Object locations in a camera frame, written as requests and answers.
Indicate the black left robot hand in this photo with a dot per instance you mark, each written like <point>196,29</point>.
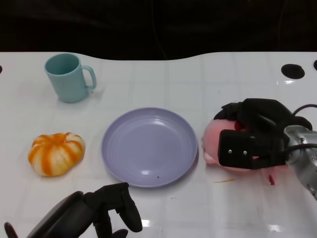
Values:
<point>74,215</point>

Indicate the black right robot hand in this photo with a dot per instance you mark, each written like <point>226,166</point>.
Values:
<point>260,116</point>

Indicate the pink plush doll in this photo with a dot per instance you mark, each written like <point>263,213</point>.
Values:
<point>210,138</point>

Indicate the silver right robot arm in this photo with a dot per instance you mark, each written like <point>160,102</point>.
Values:
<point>303,153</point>

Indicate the lilac plastic plate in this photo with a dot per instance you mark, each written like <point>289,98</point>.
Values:
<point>148,146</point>

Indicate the orange striped pumpkin toy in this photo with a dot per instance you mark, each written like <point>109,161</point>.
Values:
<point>55,155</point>

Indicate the teal plastic mug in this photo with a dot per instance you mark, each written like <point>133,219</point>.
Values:
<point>67,81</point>

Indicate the black cloth backdrop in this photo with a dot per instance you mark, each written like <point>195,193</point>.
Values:
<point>123,24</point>

